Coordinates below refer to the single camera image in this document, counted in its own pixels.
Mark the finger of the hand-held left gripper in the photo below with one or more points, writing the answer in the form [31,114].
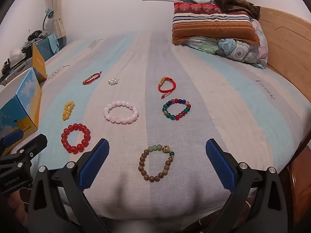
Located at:
[12,137]
[32,145]

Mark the blue and yellow cardboard box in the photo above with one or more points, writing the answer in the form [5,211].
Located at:
[26,106]

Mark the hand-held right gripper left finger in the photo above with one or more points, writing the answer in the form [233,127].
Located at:
[94,165]

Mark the floral quilt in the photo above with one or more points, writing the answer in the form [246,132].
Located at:
[218,47]

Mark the person's left hand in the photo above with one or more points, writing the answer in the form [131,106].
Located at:
[15,201]

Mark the teal suitcase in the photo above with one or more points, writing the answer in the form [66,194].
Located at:
[46,46]

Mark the white pearl cluster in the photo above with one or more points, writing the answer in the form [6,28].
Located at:
[112,81]

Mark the striped pillow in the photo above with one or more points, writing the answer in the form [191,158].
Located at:
[209,26]

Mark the grey suitcase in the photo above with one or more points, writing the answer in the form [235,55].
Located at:
[14,69]

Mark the cream curtain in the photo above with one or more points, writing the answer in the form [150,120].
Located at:
[58,12]

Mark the wooden bed frame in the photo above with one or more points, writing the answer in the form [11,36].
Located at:
[286,43]

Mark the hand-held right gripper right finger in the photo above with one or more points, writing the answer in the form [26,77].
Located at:
[220,165]

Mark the white plastic bag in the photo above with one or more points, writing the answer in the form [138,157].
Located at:
[15,53]

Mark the blue desk lamp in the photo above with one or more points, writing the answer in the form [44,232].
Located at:
[49,13]

